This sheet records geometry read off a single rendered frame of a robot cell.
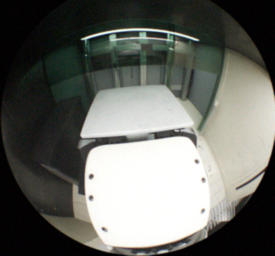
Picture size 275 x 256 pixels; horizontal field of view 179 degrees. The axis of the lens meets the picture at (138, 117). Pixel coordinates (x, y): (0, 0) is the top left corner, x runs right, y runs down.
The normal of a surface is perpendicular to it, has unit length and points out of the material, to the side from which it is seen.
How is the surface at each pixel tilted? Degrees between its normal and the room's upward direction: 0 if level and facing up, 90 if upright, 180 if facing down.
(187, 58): 90
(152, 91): 1
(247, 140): 90
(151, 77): 90
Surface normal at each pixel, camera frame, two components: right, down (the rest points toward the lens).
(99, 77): 0.12, 0.66
